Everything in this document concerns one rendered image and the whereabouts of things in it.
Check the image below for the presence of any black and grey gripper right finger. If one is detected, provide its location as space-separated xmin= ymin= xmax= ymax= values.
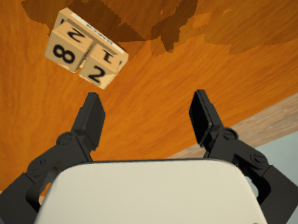
xmin=189 ymin=89 xmax=298 ymax=224

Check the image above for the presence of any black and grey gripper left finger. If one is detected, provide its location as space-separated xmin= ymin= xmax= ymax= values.
xmin=0 ymin=92 xmax=106 ymax=224

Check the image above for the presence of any beige calendar cube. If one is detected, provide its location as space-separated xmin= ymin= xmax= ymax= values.
xmin=79 ymin=44 xmax=120 ymax=89
xmin=44 ymin=21 xmax=94 ymax=73

